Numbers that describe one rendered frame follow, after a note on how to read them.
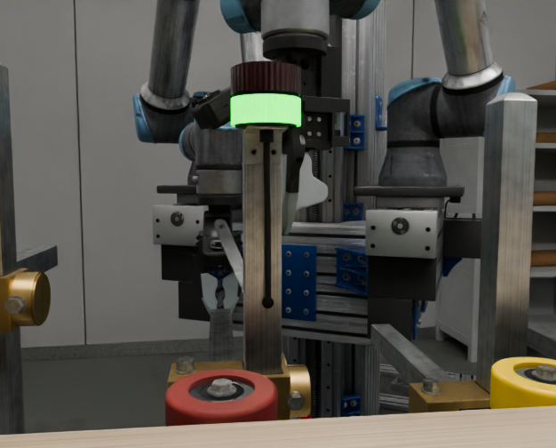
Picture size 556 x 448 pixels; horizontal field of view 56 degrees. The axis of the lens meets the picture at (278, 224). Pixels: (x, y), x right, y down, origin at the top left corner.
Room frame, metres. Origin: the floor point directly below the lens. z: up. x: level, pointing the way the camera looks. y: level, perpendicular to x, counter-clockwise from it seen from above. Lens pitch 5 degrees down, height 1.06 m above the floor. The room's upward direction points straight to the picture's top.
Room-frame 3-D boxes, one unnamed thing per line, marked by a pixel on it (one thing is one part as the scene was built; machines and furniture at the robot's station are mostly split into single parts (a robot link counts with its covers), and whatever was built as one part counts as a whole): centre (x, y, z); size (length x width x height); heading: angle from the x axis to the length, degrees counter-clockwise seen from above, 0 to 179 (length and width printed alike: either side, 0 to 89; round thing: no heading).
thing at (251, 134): (0.45, 0.01, 1.04); 0.06 x 0.06 x 0.22; 6
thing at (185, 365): (0.49, 0.09, 0.88); 0.02 x 0.02 x 0.01
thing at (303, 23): (0.59, -0.02, 1.23); 0.08 x 0.08 x 0.05
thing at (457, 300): (3.19, -1.52, 0.77); 0.90 x 0.45 x 1.55; 100
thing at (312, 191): (0.58, -0.03, 1.04); 0.06 x 0.03 x 0.09; 116
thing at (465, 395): (0.52, -0.21, 0.81); 0.14 x 0.06 x 0.05; 96
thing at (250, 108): (0.45, 0.01, 1.11); 0.06 x 0.06 x 0.02
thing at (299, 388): (0.49, 0.04, 0.84); 0.14 x 0.06 x 0.05; 96
